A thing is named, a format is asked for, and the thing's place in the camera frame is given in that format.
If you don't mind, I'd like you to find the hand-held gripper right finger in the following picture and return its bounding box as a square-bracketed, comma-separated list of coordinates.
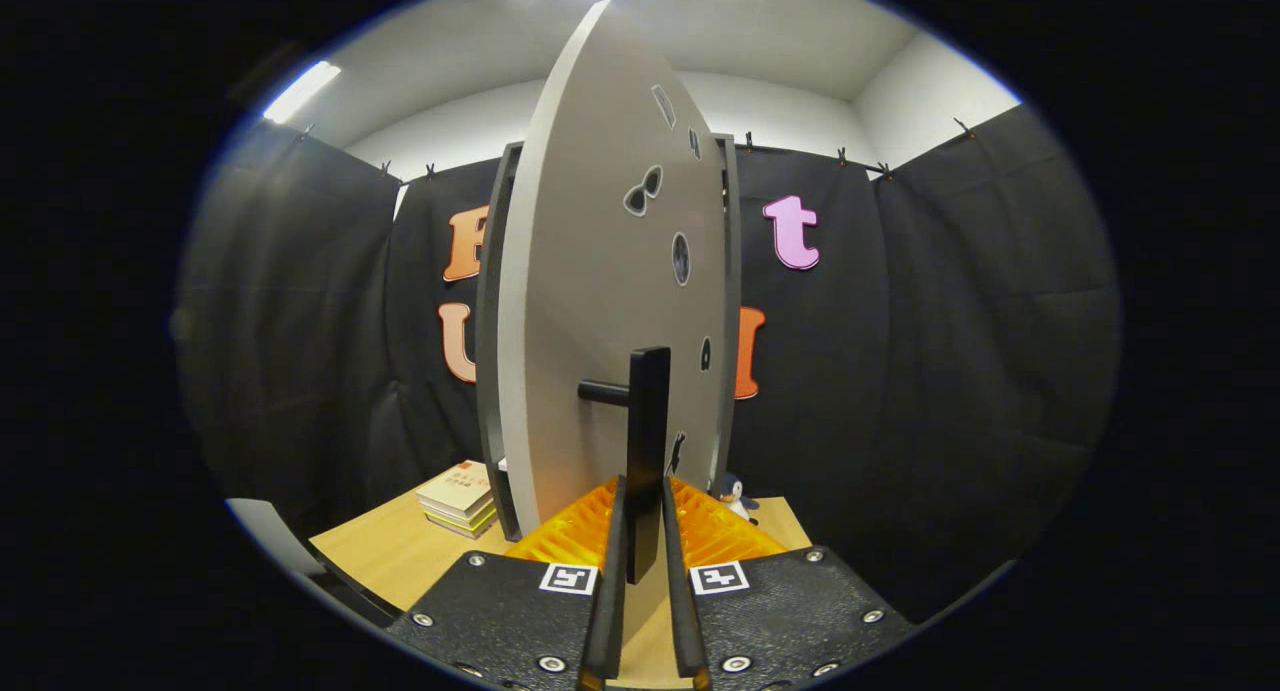
[662, 475, 917, 691]

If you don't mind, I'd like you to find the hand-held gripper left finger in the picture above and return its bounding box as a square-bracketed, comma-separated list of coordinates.
[386, 475, 629, 691]

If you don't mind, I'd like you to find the dark grey shoe cabinet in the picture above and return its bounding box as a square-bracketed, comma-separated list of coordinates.
[475, 133, 743, 542]

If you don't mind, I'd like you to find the beige shoe cabinet door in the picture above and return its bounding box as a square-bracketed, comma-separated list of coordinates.
[497, 0, 733, 677]

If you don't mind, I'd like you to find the stack of books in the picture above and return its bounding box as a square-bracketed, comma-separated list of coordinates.
[415, 460, 499, 540]

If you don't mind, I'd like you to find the penguin plush toy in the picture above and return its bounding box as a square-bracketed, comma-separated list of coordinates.
[718, 473, 761, 525]

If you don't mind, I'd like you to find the light grey board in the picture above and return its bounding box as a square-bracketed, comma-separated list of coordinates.
[225, 498, 323, 578]

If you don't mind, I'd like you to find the black backdrop cloth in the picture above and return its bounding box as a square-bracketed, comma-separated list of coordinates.
[175, 106, 1121, 622]

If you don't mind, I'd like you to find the row of black clips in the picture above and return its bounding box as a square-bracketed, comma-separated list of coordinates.
[298, 116, 976, 182]

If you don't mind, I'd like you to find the narrow ceiling light panel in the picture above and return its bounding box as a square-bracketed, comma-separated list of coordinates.
[262, 61, 342, 125]

